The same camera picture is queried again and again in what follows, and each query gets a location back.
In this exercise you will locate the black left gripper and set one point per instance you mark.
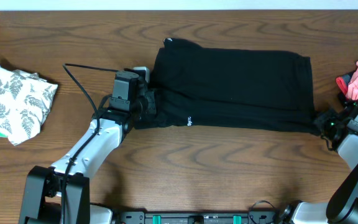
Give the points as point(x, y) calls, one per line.
point(150, 99)

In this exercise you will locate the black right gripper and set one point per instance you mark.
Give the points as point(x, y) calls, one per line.
point(320, 120)

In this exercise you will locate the black t-shirt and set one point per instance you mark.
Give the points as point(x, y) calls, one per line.
point(257, 89)

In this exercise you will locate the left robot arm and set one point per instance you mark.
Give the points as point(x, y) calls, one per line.
point(61, 192)

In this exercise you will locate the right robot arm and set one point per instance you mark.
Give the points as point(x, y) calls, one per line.
point(343, 205)

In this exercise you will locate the red garment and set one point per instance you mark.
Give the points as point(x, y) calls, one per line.
point(343, 82)

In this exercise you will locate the white fern-print fabric bag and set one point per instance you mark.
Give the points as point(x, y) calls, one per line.
point(25, 102)

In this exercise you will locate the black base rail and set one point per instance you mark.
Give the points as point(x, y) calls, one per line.
point(179, 217)

